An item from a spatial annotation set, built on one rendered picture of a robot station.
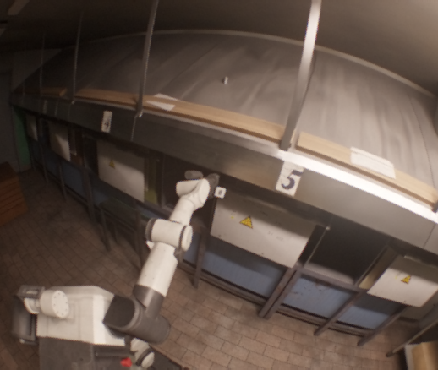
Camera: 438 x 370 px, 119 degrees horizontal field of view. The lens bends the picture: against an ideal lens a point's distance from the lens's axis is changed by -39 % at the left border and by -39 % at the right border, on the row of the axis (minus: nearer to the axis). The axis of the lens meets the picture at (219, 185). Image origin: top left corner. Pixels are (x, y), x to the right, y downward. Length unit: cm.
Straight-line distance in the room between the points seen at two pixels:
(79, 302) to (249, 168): 84
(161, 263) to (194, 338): 150
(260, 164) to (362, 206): 51
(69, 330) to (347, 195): 110
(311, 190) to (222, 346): 157
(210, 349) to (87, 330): 152
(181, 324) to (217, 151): 160
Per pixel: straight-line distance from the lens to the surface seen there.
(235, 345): 208
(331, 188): 96
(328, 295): 194
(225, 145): 99
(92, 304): 62
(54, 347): 69
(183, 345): 201
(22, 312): 81
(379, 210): 105
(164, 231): 62
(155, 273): 59
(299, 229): 127
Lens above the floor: 192
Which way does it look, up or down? 28 degrees down
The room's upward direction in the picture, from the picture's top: 11 degrees clockwise
